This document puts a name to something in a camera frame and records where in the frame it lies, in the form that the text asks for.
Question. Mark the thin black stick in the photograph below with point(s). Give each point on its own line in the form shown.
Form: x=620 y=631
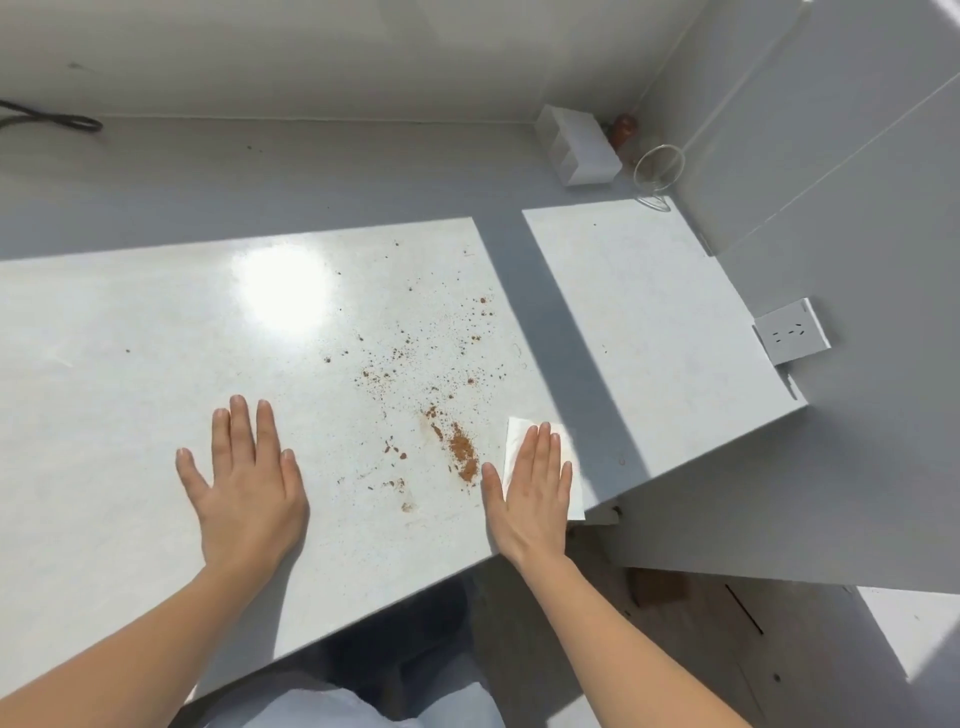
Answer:
x=742 y=609

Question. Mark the coffee grounds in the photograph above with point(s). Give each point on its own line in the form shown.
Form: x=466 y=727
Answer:
x=463 y=450

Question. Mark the person's right hand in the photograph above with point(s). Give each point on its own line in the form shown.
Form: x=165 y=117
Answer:
x=532 y=510

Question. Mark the white plastic organizer box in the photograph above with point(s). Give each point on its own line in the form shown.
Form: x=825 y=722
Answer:
x=581 y=146

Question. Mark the person's left hand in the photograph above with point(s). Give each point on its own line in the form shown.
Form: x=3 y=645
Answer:
x=251 y=502

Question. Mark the white countertop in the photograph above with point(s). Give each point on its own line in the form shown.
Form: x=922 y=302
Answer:
x=150 y=337

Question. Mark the person's left forearm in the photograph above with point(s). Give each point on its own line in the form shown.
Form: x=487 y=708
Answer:
x=112 y=652

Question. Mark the clear glass cup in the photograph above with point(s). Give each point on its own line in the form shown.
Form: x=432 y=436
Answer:
x=660 y=169

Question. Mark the brown block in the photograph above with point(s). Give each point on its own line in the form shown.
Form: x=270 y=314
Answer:
x=656 y=589

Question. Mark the white tissue sheet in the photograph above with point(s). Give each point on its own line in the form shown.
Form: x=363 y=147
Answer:
x=517 y=435

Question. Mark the small red brown jar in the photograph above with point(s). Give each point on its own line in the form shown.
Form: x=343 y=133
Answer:
x=622 y=129

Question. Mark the person's right forearm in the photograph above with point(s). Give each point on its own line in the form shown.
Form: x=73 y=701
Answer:
x=615 y=652

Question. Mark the white wall socket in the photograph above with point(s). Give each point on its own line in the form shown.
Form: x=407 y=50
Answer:
x=791 y=334

